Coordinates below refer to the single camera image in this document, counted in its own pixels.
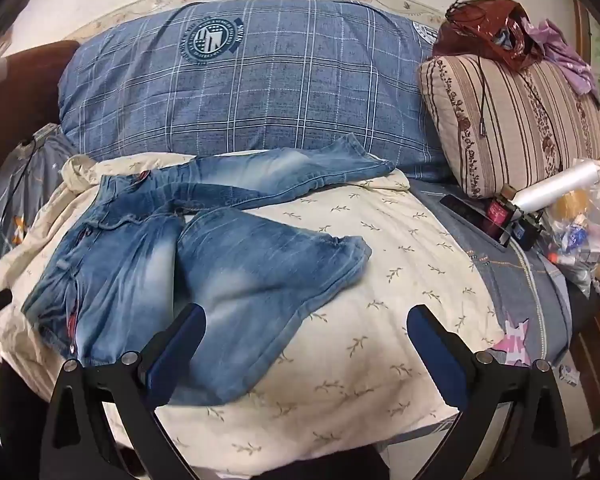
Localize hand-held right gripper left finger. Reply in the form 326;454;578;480
40;302;208;480

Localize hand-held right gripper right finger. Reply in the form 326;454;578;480
406;304;573;480

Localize faded blue denim pants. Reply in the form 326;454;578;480
21;133;397;406

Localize cream leaf print blanket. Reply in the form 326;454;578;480
0;152;506;476

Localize black phone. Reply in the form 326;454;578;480
439;194;511;248

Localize red and black device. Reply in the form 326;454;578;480
485;185;546;252

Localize wooden cabinet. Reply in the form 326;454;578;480
565;305;600;461

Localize clear plastic bag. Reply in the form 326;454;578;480
545;160;600;301

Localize clear plastic film roll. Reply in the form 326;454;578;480
512;159;600;213

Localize brown padded furniture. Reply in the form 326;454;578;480
0;40;81;133

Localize beige striped floral pillow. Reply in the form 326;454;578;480
420;52;600;201

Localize blue plaid pillow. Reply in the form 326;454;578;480
59;0;451;183

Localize brown plastic bag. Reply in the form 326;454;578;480
432;0;548;72

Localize purple cloth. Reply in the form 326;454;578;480
522;17;600;96

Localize black cable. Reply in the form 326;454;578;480
0;137;46;226
445;0;551;138

